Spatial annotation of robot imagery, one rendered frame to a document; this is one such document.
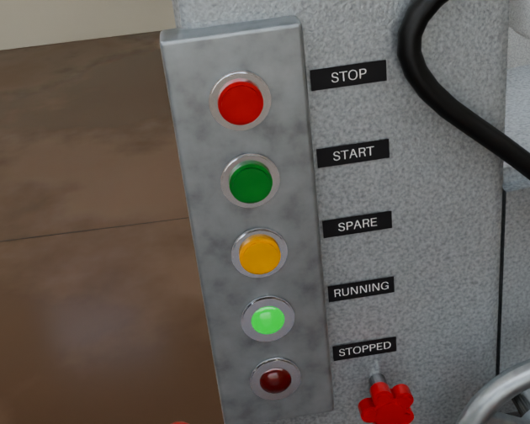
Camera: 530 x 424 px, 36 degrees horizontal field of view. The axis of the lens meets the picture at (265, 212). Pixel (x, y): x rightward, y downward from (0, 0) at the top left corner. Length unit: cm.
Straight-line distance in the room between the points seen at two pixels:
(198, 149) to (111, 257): 298
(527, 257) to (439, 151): 12
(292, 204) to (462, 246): 13
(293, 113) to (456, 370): 25
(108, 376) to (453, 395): 221
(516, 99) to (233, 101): 29
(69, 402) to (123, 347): 30
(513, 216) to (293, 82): 20
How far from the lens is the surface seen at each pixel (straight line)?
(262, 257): 50
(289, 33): 46
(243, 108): 46
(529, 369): 58
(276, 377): 56
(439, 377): 62
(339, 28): 48
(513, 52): 142
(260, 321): 53
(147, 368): 277
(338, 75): 49
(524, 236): 59
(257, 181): 48
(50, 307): 322
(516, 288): 61
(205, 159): 48
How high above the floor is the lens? 168
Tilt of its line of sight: 28 degrees down
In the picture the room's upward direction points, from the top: 7 degrees counter-clockwise
